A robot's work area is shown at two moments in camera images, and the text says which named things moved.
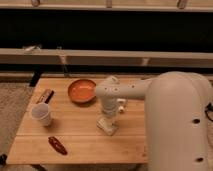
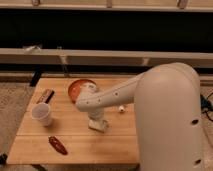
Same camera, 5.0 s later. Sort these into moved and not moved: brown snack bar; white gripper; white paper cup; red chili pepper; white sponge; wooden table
Moved: white sponge; white gripper
Not moved: wooden table; red chili pepper; brown snack bar; white paper cup
